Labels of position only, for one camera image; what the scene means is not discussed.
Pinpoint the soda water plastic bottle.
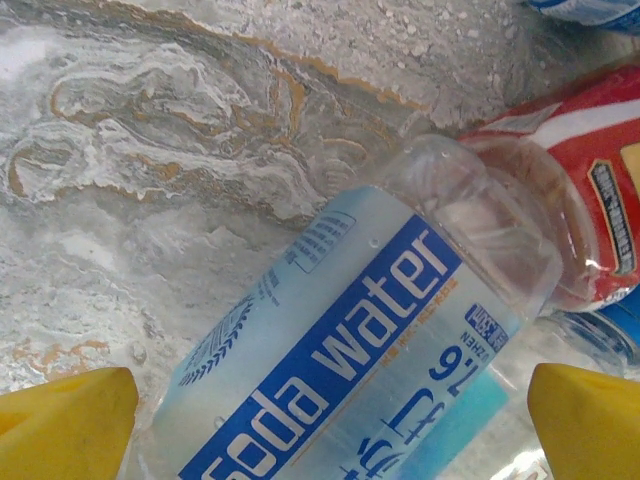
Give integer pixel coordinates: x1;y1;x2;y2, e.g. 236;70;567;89
132;133;566;480

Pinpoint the red label plastic bottle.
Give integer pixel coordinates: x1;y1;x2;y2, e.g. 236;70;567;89
457;62;640;314

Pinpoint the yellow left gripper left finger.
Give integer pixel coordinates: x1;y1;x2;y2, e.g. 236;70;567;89
0;367;140;480

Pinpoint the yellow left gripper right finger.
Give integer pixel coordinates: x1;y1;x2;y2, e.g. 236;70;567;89
528;363;640;480

